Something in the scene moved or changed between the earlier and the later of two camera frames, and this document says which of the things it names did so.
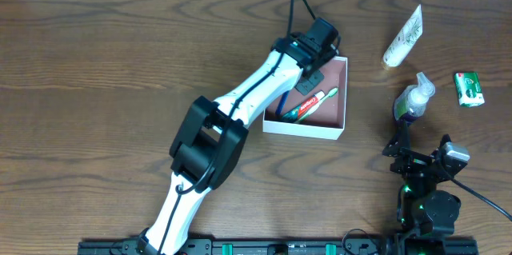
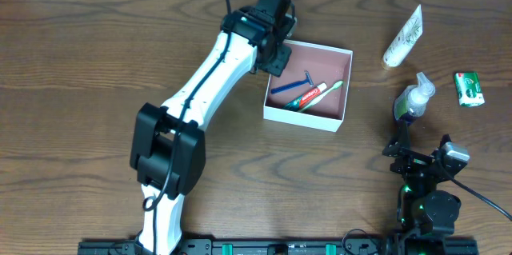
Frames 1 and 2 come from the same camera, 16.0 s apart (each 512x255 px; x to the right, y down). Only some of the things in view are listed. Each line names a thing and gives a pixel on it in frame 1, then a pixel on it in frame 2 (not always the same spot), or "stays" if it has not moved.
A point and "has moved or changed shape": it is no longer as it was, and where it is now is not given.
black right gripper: (410, 160) stays
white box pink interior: (327, 120) has moved or changed shape
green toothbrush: (312, 109) → (314, 101)
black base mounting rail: (276, 247) stays
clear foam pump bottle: (410, 101) stays
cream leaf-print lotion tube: (405, 41) stays
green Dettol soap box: (469, 89) stays
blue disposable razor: (281, 105) has moved or changed shape
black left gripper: (308, 81) → (276, 60)
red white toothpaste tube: (294, 113) has moved or changed shape
